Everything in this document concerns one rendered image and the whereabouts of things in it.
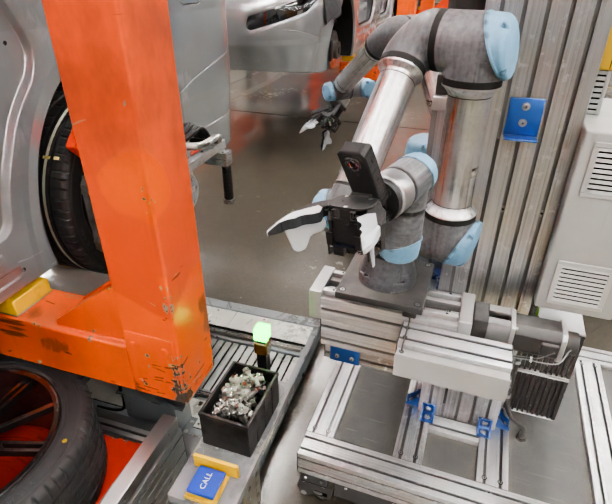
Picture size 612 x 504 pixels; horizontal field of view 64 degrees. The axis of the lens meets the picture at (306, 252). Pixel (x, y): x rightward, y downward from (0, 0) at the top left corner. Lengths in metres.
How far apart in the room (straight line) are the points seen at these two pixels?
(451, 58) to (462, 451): 1.20
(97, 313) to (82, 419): 0.29
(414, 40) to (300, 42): 3.10
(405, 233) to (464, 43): 0.37
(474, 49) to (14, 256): 1.24
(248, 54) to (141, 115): 3.14
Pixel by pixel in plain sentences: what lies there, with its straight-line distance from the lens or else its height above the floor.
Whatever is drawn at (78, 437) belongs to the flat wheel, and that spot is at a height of 0.50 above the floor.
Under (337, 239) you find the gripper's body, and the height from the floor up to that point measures 1.19.
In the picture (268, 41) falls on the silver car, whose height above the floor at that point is 1.01.
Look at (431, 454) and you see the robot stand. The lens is 1.71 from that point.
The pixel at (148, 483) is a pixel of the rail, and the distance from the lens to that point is 1.54.
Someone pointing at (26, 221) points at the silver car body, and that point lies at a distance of 1.56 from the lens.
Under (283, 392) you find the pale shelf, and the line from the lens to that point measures 1.51.
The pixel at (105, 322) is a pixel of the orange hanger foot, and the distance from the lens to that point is 1.40.
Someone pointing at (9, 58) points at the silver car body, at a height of 1.33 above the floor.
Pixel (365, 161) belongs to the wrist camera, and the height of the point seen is 1.31.
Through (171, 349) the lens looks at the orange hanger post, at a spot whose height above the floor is 0.72.
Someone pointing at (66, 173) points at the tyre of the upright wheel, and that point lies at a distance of 1.64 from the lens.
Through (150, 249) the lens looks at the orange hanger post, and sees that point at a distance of 1.13.
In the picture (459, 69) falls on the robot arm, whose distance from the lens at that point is 1.03.
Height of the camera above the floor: 1.54
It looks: 31 degrees down
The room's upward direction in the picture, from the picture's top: straight up
